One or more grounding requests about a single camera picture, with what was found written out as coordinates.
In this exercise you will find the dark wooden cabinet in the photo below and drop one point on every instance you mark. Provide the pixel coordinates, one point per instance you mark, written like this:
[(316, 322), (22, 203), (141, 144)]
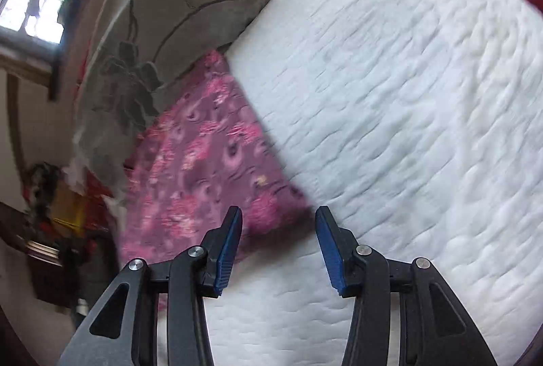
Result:
[(46, 264)]

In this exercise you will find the cardboard box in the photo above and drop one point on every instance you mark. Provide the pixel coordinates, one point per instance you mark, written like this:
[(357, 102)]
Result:
[(72, 207)]

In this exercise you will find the white quilted bedspread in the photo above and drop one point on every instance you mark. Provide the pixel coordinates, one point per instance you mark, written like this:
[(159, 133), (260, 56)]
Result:
[(403, 94)]

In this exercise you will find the purple floral long-sleeved top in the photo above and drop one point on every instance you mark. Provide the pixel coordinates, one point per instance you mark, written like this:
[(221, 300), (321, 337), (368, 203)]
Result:
[(203, 162)]

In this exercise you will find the grey floral pillow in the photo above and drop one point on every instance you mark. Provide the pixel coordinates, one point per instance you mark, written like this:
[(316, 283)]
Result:
[(169, 1)]

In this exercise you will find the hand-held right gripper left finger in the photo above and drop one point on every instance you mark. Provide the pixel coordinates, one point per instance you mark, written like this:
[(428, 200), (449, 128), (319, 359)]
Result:
[(227, 253)]

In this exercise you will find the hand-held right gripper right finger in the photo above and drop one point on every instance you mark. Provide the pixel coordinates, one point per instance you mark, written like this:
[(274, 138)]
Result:
[(333, 253)]

